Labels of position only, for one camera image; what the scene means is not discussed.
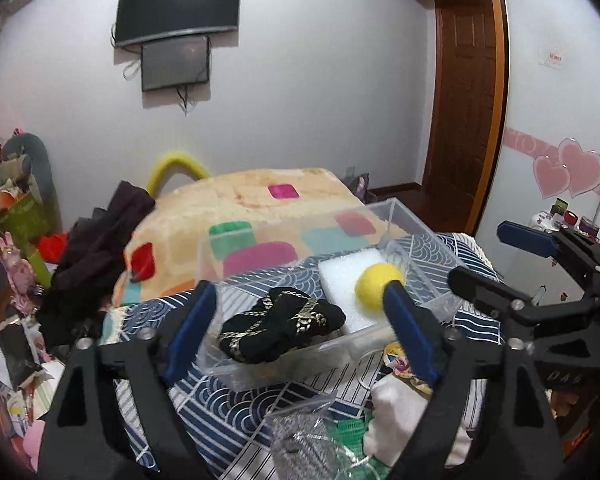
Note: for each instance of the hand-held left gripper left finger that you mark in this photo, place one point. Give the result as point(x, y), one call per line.
point(192, 327)

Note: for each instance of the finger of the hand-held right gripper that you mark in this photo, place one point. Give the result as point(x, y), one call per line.
point(525, 238)
point(485, 286)

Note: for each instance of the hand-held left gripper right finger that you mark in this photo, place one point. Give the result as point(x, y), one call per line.
point(409, 327)

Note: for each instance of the yellow sponge ball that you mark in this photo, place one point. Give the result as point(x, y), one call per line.
point(375, 285)

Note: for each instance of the clear plastic box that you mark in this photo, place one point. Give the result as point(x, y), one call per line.
point(260, 360)

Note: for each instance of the white jar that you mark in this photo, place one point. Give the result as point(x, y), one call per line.
point(540, 221)

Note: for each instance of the floral patterned cloth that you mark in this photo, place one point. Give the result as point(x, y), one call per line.
point(400, 360)

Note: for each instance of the green small box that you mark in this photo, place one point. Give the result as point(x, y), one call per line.
point(561, 207)

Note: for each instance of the red jar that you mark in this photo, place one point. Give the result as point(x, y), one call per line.
point(571, 219)

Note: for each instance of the purple jar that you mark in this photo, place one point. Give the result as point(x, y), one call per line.
point(590, 227)

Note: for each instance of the small pink heart sticker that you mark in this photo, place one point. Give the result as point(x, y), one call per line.
point(550, 175)

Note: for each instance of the white foam block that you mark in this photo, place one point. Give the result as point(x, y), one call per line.
point(337, 275)

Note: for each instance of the blue wave patterned quilt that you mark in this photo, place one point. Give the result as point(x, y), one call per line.
point(230, 410)

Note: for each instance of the large pink heart sticker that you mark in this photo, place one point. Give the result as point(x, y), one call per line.
point(582, 165)

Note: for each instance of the white cloth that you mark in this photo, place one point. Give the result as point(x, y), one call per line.
point(400, 425)

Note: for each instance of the dark clothing pile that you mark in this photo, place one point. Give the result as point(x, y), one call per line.
point(110, 240)

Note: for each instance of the green patterned packet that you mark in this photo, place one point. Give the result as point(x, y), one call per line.
point(352, 435)

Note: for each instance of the orange blanket with coloured squares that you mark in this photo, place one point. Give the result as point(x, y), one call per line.
point(220, 205)

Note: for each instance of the brown wooden door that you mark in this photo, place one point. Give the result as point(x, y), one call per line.
point(462, 110)

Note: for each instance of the purple bag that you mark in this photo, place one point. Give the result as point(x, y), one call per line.
point(360, 186)

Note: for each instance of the silver mesh bag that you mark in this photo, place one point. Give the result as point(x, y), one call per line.
point(300, 435)

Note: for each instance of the red cloth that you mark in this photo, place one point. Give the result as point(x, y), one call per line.
point(55, 249)

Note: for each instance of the yellow foam tube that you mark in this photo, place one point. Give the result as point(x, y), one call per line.
point(167, 162)

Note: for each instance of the pile of paper clutter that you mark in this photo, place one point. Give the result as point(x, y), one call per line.
point(15, 365)

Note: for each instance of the pink plush doll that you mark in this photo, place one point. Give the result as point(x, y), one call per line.
point(17, 270)

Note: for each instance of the green basket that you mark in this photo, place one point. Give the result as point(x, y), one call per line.
point(15, 220)

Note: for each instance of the grey plush toy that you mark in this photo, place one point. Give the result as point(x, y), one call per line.
point(30, 152)

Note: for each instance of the white wall sticker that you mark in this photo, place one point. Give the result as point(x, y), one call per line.
point(554, 55)

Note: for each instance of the small grey wall monitor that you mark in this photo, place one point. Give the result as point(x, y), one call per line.
point(175, 62)

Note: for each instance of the black wall television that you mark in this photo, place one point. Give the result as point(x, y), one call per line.
point(177, 5)

